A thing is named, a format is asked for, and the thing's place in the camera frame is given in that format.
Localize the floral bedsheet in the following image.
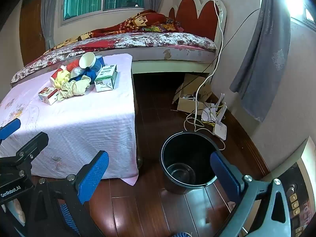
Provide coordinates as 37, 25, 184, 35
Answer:
11, 32, 218, 84

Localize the yellow glove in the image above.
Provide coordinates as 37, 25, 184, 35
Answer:
54, 70, 71, 90

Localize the white cable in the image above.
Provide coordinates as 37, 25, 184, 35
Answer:
184, 0, 227, 151

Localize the red heart-shaped headboard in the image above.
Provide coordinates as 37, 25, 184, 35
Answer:
169, 0, 227, 43

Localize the grey floral mattress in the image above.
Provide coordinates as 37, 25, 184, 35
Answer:
132, 46, 218, 62

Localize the red paper cup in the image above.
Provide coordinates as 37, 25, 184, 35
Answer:
49, 65, 68, 84

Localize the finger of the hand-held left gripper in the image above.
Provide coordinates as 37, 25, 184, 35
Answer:
11, 131, 49, 169
0, 118, 22, 144

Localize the white paper cup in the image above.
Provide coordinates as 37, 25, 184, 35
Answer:
79, 52, 97, 70

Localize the small red and white box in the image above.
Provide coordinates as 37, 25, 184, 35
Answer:
38, 87, 59, 105

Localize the black plastic bucket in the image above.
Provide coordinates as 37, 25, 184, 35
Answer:
160, 132, 221, 194

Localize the grey patterned curtain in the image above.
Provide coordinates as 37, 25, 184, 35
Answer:
229, 0, 292, 123

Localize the pink tablecloth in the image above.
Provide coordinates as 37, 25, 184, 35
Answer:
0, 53, 142, 187

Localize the green and white box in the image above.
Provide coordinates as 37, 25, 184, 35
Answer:
94, 64, 118, 93

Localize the yellow cable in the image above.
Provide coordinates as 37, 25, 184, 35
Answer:
194, 120, 216, 129

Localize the red printed blanket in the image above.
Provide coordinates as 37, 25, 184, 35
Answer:
49, 10, 184, 53

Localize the cardboard box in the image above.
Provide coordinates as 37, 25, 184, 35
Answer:
172, 73, 213, 114

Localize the bed with floral quilt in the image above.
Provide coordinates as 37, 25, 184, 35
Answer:
10, 0, 228, 87

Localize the crumpled white tissue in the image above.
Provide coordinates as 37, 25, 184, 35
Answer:
57, 76, 92, 102

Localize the white router with antennas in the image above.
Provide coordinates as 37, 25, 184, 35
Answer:
201, 92, 228, 142

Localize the black cable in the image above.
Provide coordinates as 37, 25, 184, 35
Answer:
173, 7, 262, 105

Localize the clear plastic bag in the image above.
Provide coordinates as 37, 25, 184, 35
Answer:
70, 67, 86, 79

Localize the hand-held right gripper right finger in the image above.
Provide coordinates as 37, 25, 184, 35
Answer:
209, 151, 297, 237

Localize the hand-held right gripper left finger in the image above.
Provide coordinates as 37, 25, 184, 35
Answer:
23, 150, 109, 237

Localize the wooden door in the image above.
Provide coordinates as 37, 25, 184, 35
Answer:
19, 0, 48, 65

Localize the blue and white cup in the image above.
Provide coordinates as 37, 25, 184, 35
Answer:
92, 55, 107, 76

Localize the blue cloth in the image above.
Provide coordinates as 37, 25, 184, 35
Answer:
69, 68, 97, 83

